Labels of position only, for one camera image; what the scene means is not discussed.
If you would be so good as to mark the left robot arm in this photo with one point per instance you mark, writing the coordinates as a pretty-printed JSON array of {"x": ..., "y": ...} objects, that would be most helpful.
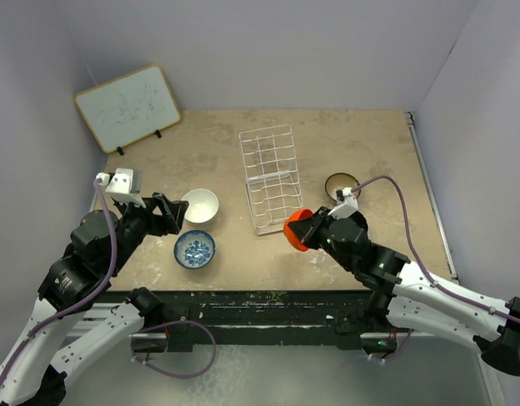
[{"x": 41, "y": 367}]

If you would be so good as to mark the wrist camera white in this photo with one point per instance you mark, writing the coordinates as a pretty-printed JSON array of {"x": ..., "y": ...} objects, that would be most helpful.
[
  {"x": 123, "y": 186},
  {"x": 347, "y": 204}
]

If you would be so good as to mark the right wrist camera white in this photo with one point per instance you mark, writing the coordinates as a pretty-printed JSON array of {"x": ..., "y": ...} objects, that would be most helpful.
[{"x": 347, "y": 204}]

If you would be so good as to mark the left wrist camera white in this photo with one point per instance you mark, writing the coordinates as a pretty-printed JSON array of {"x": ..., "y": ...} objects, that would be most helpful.
[{"x": 123, "y": 186}]

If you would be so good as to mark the orange bowl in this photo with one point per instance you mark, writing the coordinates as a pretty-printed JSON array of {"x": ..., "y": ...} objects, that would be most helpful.
[{"x": 292, "y": 230}]

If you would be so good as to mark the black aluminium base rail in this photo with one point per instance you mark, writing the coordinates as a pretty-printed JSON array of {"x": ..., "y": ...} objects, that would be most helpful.
[{"x": 335, "y": 318}]

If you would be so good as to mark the white wire dish rack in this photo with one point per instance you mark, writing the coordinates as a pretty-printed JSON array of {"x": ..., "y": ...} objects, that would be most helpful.
[{"x": 271, "y": 176}]

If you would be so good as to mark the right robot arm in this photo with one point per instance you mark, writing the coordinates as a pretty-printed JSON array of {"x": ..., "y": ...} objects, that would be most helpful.
[{"x": 408, "y": 297}]

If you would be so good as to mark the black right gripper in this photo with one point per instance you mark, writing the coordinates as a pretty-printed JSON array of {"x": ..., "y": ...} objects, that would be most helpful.
[{"x": 303, "y": 228}]

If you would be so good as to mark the small whiteboard wooden frame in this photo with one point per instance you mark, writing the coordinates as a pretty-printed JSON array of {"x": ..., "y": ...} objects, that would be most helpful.
[{"x": 129, "y": 108}]

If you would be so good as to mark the brown glazed bowl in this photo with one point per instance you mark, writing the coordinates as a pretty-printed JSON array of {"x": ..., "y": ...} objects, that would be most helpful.
[{"x": 338, "y": 181}]

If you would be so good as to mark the blue white patterned bowl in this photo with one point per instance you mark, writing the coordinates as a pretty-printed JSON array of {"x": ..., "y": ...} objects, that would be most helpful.
[{"x": 194, "y": 249}]

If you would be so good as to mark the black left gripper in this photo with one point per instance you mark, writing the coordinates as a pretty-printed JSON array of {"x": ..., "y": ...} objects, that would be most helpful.
[{"x": 171, "y": 218}]

